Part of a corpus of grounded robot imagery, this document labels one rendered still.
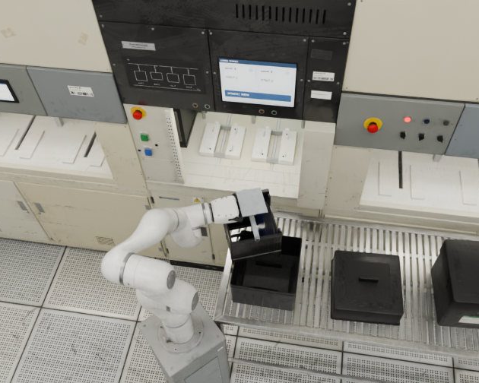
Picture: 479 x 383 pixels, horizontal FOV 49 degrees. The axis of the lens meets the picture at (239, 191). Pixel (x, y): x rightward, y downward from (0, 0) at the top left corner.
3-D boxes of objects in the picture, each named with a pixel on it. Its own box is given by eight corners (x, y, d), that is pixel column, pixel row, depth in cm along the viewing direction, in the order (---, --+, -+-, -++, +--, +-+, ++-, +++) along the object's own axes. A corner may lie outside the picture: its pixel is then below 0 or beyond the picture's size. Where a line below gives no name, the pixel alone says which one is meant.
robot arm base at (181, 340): (173, 362, 217) (166, 346, 202) (150, 327, 226) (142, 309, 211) (211, 335, 223) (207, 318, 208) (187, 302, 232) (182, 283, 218)
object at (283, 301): (242, 248, 248) (240, 229, 234) (300, 256, 244) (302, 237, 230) (231, 302, 232) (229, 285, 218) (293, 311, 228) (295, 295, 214)
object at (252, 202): (223, 225, 233) (218, 182, 207) (267, 216, 235) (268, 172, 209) (233, 273, 218) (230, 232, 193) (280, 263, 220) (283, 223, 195)
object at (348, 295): (330, 319, 225) (333, 306, 215) (331, 259, 243) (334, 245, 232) (400, 326, 223) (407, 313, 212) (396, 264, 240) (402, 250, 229)
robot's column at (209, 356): (190, 421, 274) (169, 377, 213) (163, 378, 288) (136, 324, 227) (233, 389, 283) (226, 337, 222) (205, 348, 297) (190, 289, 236)
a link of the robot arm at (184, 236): (184, 252, 173) (207, 243, 203) (175, 205, 174) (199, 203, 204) (159, 257, 175) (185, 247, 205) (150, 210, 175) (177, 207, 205)
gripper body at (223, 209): (207, 207, 207) (235, 202, 208) (211, 229, 201) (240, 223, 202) (205, 197, 201) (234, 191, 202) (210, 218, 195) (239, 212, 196)
